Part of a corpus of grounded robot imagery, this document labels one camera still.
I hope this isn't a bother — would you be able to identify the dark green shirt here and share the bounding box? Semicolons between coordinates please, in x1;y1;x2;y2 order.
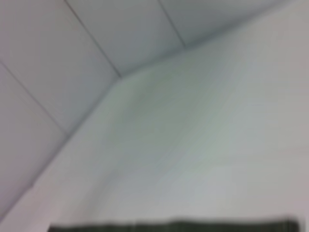
48;217;300;232

